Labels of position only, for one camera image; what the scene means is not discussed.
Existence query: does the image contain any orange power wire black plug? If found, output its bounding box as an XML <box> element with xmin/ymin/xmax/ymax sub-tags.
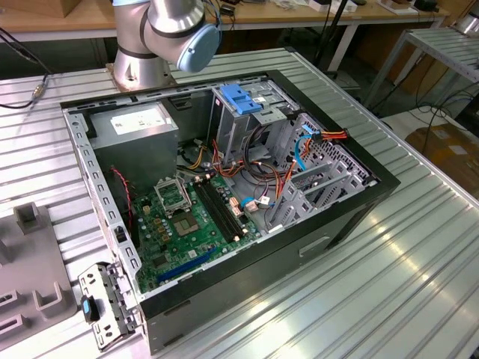
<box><xmin>305</xmin><ymin>128</ymin><xmax>350</xmax><ymax>155</ymax></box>

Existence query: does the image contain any metal disk bay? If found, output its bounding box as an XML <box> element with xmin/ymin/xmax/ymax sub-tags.
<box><xmin>267</xmin><ymin>160</ymin><xmax>366</xmax><ymax>233</ymax></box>

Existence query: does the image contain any black RAM slot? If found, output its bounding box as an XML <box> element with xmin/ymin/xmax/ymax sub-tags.
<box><xmin>197</xmin><ymin>179</ymin><xmax>237</xmax><ymax>242</ymax></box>
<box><xmin>192</xmin><ymin>180</ymin><xmax>233</xmax><ymax>243</ymax></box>
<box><xmin>201</xmin><ymin>178</ymin><xmax>242</xmax><ymax>239</ymax></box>
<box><xmin>206</xmin><ymin>177</ymin><xmax>246</xmax><ymax>236</ymax></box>

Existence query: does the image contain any metal optical drive cage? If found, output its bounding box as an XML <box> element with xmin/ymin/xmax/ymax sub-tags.
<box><xmin>207</xmin><ymin>80</ymin><xmax>300</xmax><ymax>165</ymax></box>

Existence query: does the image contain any green motherboard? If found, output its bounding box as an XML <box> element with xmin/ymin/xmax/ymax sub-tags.
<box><xmin>130</xmin><ymin>174</ymin><xmax>263</xmax><ymax>295</ymax></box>

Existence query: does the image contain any CPU socket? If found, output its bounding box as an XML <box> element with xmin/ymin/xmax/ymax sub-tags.
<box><xmin>171</xmin><ymin>212</ymin><xmax>200</xmax><ymax>237</ymax></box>

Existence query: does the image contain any metal socket cover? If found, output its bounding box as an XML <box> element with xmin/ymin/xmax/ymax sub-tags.
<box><xmin>153</xmin><ymin>175</ymin><xmax>194</xmax><ymax>217</ymax></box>

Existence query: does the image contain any blue plastic drive latch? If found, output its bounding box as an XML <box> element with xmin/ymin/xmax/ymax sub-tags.
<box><xmin>220</xmin><ymin>85</ymin><xmax>263</xmax><ymax>116</ymax></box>

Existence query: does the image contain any blue expansion slot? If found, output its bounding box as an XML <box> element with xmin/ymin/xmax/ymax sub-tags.
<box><xmin>156</xmin><ymin>246</ymin><xmax>217</xmax><ymax>284</ymax></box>

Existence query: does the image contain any black open PC case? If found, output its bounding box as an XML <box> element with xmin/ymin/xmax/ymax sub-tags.
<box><xmin>59</xmin><ymin>69</ymin><xmax>401</xmax><ymax>356</ymax></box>

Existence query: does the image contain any grey power supply unit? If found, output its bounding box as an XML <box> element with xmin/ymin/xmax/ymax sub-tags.
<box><xmin>88</xmin><ymin>101</ymin><xmax>180</xmax><ymax>191</ymax></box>

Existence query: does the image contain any black case fan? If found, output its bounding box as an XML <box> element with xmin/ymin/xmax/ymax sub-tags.
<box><xmin>110</xmin><ymin>168</ymin><xmax>140</xmax><ymax>248</ymax></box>

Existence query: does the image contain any metal expansion slot retainer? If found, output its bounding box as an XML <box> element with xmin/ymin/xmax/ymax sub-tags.
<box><xmin>77</xmin><ymin>261</ymin><xmax>142</xmax><ymax>352</ymax></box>

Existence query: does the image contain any black latch blue button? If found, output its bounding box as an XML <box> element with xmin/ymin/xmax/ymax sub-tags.
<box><xmin>81</xmin><ymin>294</ymin><xmax>101</xmax><ymax>324</ymax></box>

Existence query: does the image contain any grey parts rack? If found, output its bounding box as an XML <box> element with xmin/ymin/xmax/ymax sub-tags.
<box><xmin>0</xmin><ymin>203</ymin><xmax>79</xmax><ymax>349</ymax></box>

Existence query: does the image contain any metal slat side table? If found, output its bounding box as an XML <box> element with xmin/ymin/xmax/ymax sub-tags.
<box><xmin>364</xmin><ymin>28</ymin><xmax>479</xmax><ymax>113</ymax></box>

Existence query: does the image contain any red orange wire bundle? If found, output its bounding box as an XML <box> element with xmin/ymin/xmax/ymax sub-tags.
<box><xmin>211</xmin><ymin>138</ymin><xmax>247</xmax><ymax>179</ymax></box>

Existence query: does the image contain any black cable bundle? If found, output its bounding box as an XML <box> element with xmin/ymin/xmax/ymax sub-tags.
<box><xmin>242</xmin><ymin>125</ymin><xmax>281</xmax><ymax>184</ymax></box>

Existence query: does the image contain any small blue wire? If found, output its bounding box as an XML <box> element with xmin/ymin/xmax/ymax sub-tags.
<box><xmin>239</xmin><ymin>194</ymin><xmax>272</xmax><ymax>213</ymax></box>

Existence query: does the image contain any orange wire strand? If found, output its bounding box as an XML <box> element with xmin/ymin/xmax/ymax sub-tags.
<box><xmin>274</xmin><ymin>164</ymin><xmax>297</xmax><ymax>210</ymax></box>

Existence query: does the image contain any yellow orange wire bundle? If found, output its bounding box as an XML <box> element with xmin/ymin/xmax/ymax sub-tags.
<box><xmin>186</xmin><ymin>144</ymin><xmax>207</xmax><ymax>170</ymax></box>

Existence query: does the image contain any blue data wire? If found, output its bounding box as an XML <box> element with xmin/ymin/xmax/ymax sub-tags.
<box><xmin>293</xmin><ymin>124</ymin><xmax>317</xmax><ymax>174</ymax></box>

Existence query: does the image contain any red black fan wire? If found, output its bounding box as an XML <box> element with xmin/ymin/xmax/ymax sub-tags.
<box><xmin>109</xmin><ymin>167</ymin><xmax>134</xmax><ymax>230</ymax></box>

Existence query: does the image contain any black cable metal connector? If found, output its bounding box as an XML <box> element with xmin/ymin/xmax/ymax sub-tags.
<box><xmin>0</xmin><ymin>28</ymin><xmax>52</xmax><ymax>110</ymax></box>

